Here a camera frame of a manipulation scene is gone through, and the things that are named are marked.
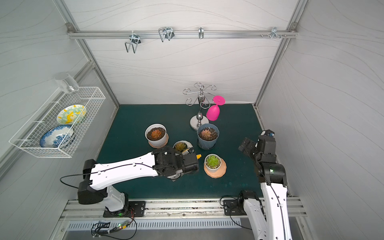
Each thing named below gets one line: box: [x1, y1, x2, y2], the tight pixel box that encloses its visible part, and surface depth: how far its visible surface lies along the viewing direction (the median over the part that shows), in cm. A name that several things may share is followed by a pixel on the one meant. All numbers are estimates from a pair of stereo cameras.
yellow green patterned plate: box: [56, 104, 87, 125], surface depth 71 cm
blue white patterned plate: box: [39, 125, 75, 148], surface depth 63 cm
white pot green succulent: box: [204, 153, 222, 173], surface depth 81 cm
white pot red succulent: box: [144, 123, 168, 147], surface depth 93 cm
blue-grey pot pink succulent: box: [197, 123, 220, 150], surface depth 94 cm
